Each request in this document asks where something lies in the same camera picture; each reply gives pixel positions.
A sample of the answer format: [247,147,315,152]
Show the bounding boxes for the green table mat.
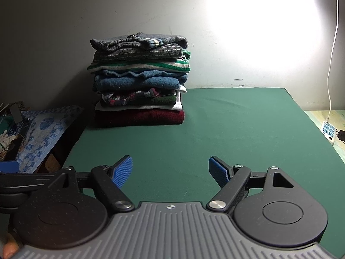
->
[62,87,345,251]

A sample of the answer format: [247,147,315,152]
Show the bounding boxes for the stack of folded clothes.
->
[94,108,185,128]
[94,85,187,112]

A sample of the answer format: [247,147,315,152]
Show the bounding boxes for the dark green garment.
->
[147,90,177,105]

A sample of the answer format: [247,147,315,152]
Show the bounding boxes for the white gloves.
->
[0,129,17,152]

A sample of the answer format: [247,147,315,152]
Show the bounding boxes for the blue floral cloth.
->
[16,105,84,174]

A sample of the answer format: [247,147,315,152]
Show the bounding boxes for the grey knit sweater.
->
[90,32,189,61]

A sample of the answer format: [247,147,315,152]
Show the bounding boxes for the white cable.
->
[326,0,339,120]

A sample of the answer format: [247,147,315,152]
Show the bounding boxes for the multicoloured printed garment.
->
[101,88,162,106]

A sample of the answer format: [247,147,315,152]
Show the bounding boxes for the person's left hand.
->
[3,232,20,259]

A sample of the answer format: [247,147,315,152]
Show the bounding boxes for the blue sweater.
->
[93,69,188,92]

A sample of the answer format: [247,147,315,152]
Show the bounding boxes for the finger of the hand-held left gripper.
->
[0,161,19,174]

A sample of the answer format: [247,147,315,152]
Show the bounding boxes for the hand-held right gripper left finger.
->
[63,155,135,213]

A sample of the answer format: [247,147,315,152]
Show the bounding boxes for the white power strip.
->
[321,121,337,143]

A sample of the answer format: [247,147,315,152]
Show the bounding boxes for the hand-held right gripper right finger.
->
[207,155,295,213]

